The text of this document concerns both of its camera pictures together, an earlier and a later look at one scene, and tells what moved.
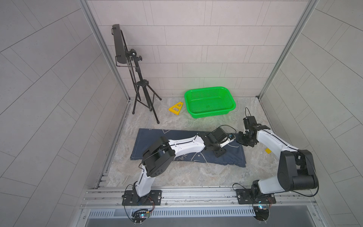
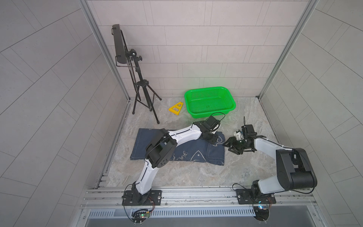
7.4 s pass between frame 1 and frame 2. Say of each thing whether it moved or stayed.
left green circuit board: stayed
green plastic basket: stayed
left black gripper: moved
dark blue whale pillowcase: moved
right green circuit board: stayed
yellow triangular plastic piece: stayed
